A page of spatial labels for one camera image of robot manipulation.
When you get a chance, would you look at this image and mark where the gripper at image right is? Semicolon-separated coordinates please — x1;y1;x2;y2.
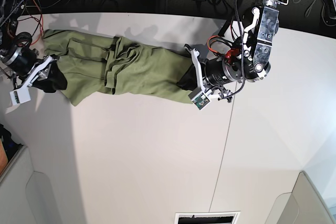
176;44;245;102

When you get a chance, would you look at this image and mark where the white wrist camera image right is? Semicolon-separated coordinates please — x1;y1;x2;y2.
188;88;211;110

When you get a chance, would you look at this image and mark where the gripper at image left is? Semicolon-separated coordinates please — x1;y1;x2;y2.
1;47;68;93

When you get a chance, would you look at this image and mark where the grey bin left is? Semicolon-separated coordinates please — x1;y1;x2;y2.
1;146;62;223

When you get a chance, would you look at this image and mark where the grey bin right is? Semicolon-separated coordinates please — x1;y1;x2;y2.
265;171;335;224

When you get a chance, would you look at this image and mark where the grey bin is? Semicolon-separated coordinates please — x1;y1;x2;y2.
265;171;335;224
1;146;62;223

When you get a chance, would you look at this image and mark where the green t-shirt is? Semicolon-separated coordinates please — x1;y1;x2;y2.
43;29;192;106

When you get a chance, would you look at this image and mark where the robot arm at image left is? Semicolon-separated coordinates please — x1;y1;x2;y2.
1;0;67;93

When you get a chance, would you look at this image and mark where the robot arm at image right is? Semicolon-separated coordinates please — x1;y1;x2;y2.
177;0;289;109

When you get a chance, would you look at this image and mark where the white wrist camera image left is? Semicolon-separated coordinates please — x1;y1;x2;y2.
9;87;31;105

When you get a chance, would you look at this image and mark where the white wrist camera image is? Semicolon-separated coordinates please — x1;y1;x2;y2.
9;87;31;105
188;88;211;110

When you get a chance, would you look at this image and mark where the white vent frame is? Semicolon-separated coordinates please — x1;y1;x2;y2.
174;211;241;224

